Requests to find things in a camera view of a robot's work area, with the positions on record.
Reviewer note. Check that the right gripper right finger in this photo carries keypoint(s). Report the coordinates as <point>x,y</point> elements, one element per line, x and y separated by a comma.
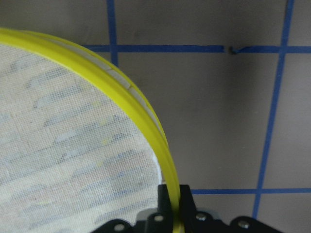
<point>187,208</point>

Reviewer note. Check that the yellow bamboo steamer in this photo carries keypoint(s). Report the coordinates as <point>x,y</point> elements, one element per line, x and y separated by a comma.
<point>80,144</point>

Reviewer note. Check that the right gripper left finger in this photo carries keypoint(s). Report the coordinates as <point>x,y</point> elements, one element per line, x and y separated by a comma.
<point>164,211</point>

